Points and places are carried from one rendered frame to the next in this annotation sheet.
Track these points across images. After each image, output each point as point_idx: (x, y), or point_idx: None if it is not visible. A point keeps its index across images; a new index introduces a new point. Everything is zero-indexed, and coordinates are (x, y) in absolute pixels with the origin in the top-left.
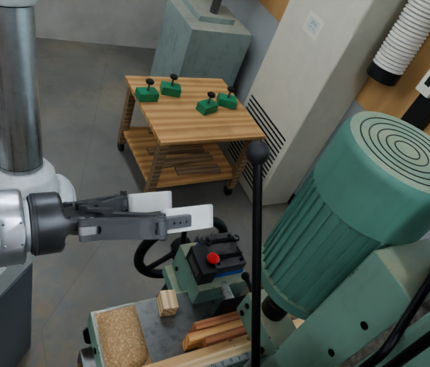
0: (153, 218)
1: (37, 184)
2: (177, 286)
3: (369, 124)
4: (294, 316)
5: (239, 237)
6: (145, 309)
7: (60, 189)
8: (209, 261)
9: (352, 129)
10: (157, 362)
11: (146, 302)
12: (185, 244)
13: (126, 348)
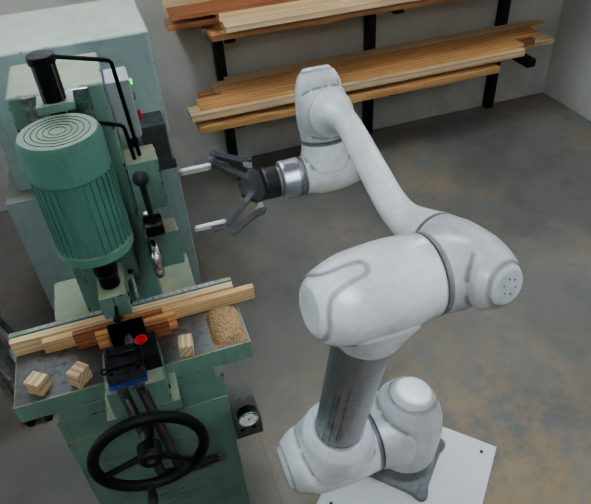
0: (216, 151)
1: (314, 405)
2: (170, 381)
3: (71, 139)
4: (61, 355)
5: (100, 371)
6: (205, 346)
7: (293, 435)
8: (145, 335)
9: (91, 133)
10: (201, 300)
11: (203, 352)
12: (158, 379)
13: (222, 309)
